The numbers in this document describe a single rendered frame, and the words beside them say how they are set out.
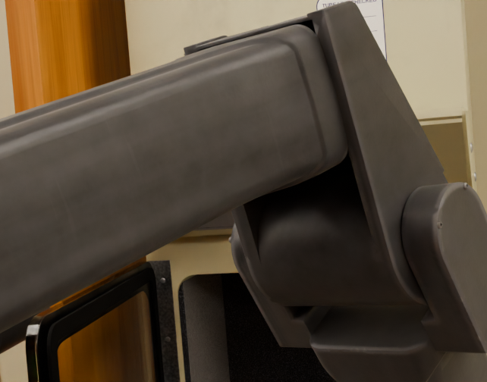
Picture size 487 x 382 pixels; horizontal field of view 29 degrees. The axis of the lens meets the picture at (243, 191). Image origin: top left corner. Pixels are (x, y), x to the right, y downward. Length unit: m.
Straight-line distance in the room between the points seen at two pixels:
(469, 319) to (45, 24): 0.61
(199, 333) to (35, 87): 0.30
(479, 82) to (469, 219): 0.93
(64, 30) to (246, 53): 0.61
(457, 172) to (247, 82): 0.49
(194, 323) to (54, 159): 0.71
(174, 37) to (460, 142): 0.31
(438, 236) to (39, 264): 0.16
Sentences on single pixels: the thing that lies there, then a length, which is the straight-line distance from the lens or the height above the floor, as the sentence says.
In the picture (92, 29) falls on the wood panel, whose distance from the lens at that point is 1.00.
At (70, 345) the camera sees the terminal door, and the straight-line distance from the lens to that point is 0.71.
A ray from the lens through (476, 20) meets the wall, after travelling 1.32.
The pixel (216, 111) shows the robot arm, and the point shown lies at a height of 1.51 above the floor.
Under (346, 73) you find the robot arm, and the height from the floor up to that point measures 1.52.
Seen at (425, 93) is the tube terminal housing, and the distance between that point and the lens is 0.88.
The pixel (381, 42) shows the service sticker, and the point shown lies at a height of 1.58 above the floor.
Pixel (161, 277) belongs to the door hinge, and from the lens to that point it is 0.95.
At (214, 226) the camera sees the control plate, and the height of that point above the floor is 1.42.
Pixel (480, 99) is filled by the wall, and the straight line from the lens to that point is 1.31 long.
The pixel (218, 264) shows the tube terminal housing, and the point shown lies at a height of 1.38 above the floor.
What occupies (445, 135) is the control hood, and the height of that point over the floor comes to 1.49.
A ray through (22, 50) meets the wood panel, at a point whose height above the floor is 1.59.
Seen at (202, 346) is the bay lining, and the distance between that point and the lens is 1.00.
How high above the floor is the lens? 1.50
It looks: 3 degrees down
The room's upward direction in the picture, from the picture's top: 5 degrees counter-clockwise
